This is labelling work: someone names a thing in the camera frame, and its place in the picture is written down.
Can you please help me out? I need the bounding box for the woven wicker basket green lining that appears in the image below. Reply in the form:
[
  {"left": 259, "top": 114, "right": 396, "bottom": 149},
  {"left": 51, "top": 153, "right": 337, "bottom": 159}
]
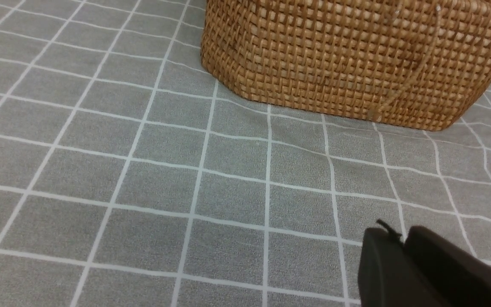
[{"left": 201, "top": 0, "right": 491, "bottom": 131}]

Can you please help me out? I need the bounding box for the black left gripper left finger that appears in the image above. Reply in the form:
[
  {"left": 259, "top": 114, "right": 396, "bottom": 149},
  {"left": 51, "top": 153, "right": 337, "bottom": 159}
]
[{"left": 357, "top": 220, "right": 450, "bottom": 307}]

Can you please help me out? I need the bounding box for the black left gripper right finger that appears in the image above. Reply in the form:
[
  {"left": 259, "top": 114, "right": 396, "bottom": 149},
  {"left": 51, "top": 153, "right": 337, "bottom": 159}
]
[{"left": 404, "top": 226, "right": 491, "bottom": 307}]

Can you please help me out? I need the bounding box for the grey checked tablecloth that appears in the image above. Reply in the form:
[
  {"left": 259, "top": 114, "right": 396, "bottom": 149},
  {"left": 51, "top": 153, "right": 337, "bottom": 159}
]
[{"left": 0, "top": 0, "right": 491, "bottom": 307}]

